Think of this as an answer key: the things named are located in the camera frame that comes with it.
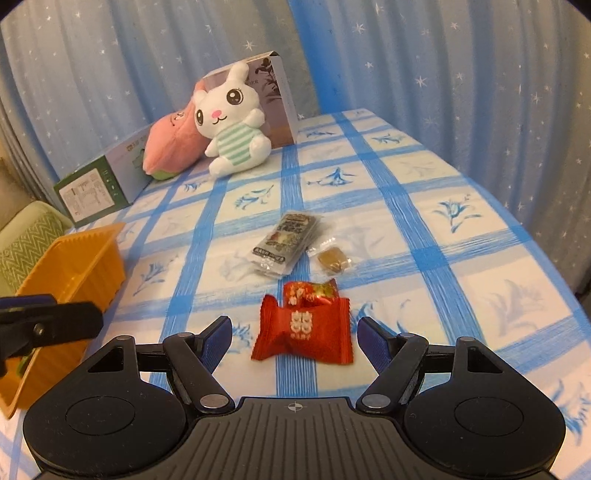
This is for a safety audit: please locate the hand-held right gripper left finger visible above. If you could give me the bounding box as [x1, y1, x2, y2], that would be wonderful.
[69, 316, 235, 413]

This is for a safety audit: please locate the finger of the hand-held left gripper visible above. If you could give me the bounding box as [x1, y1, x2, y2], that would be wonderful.
[0, 301, 105, 364]
[0, 295, 59, 314]

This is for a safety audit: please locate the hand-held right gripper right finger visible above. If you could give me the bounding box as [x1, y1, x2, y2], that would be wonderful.
[355, 317, 520, 413]

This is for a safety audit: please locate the orange plastic tray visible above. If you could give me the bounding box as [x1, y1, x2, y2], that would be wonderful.
[0, 223, 127, 419]

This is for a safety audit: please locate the large red candy packet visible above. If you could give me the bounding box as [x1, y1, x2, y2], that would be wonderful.
[251, 295, 354, 366]

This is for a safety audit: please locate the small red gold candy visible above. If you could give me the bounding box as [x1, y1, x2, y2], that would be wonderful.
[282, 279, 341, 308]

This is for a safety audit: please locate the amber candy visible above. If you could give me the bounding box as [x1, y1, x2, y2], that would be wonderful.
[307, 237, 355, 274]

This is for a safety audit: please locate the grey snack packet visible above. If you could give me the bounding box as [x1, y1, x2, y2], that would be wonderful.
[251, 210, 322, 278]

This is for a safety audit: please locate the green zigzag cushion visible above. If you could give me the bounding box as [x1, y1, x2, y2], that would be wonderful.
[0, 220, 73, 299]

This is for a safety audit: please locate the pale green sofa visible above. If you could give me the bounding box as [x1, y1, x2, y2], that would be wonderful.
[0, 157, 65, 241]

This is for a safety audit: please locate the blue checked tablecloth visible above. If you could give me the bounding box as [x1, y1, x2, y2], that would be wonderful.
[0, 108, 591, 480]

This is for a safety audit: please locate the green cardboard box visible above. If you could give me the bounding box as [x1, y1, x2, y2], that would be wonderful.
[53, 129, 161, 228]

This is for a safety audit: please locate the pink plush toy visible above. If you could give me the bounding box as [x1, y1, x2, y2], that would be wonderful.
[141, 80, 209, 180]

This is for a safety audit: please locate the white rabbit plush toy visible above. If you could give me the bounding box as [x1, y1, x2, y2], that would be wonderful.
[191, 62, 273, 179]

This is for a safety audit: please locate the grey floral cardboard box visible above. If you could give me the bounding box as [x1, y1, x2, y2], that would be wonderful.
[200, 52, 300, 150]

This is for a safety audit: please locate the blue starry curtain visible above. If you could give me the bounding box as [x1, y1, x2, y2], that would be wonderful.
[0, 0, 591, 296]

